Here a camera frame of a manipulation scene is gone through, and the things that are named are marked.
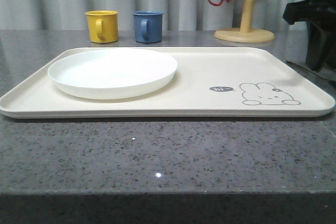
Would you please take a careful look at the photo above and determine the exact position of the white round plate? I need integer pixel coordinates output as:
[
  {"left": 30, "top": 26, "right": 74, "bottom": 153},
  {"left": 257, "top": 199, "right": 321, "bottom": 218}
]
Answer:
[{"left": 48, "top": 48, "right": 178, "bottom": 100}]

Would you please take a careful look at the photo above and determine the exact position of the cream rabbit serving tray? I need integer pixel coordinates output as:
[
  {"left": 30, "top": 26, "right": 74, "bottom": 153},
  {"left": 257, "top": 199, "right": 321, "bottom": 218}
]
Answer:
[{"left": 1, "top": 47, "right": 335, "bottom": 119}]

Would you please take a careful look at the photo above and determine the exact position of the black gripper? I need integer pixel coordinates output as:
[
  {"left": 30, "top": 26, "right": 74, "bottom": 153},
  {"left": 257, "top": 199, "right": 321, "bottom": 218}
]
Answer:
[{"left": 282, "top": 0, "right": 335, "bottom": 71}]

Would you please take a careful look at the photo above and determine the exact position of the wooden mug tree stand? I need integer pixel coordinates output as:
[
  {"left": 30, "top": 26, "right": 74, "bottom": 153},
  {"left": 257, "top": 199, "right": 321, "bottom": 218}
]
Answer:
[{"left": 214, "top": 0, "right": 275, "bottom": 43}]

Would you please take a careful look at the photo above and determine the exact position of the blue enamel mug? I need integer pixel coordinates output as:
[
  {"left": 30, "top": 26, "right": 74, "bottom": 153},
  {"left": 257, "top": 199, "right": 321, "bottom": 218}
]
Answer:
[{"left": 133, "top": 10, "right": 163, "bottom": 44}]

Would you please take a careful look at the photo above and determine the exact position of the yellow enamel mug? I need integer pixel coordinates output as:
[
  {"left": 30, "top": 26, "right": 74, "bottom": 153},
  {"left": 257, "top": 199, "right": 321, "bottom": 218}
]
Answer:
[{"left": 85, "top": 10, "right": 119, "bottom": 44}]

